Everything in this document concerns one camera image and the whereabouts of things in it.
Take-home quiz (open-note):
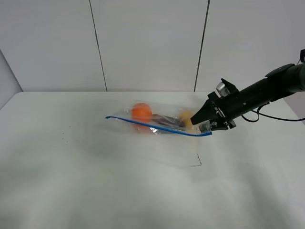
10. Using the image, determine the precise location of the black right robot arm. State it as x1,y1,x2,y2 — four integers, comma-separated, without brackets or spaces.
191,63,305,131

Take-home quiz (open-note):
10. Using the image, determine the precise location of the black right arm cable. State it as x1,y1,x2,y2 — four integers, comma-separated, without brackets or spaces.
242,49,305,123

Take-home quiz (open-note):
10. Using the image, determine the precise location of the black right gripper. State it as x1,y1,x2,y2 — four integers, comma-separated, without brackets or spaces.
191,78,239,133

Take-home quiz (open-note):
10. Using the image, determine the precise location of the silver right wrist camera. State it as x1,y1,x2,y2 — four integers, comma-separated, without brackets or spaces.
216,82,230,97

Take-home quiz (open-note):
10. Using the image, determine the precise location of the yellow pear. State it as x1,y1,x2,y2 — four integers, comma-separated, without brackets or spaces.
179,110,193,130

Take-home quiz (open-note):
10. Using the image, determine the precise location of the clear zip bag blue seal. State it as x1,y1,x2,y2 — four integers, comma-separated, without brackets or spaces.
105,101,212,137

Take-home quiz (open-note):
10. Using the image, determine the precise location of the orange fruit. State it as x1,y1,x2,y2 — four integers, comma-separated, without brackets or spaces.
131,103,153,123

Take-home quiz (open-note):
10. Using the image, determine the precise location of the dark purple eggplant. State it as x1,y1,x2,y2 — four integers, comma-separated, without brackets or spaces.
151,114,181,127

